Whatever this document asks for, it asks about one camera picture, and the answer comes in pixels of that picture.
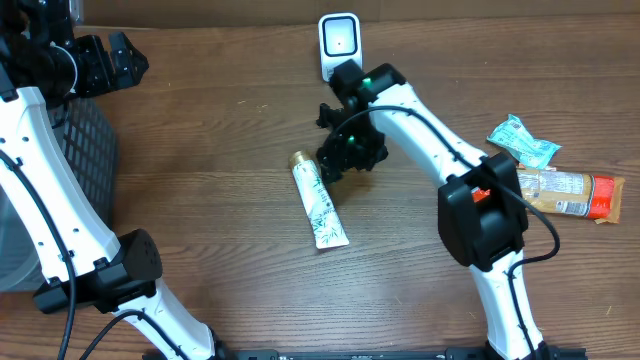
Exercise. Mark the orange pasta packet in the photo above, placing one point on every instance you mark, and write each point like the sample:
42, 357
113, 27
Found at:
594, 197

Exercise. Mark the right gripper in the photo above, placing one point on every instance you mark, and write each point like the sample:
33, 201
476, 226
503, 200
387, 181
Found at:
340, 152

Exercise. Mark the teal wet wipes packet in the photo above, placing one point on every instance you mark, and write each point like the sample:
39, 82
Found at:
531, 152

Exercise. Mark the grey plastic shopping basket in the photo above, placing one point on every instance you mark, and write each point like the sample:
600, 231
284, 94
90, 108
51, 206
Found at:
89, 144

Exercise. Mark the white barcode scanner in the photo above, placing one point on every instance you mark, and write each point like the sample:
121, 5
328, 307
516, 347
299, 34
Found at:
339, 41

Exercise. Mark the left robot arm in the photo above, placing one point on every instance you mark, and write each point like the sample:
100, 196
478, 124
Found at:
45, 66

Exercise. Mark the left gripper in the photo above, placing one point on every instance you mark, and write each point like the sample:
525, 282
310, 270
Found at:
92, 54

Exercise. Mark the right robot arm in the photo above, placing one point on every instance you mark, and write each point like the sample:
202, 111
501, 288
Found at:
481, 213

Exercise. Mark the white bamboo print tube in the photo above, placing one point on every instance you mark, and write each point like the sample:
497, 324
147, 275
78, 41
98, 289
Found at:
326, 226

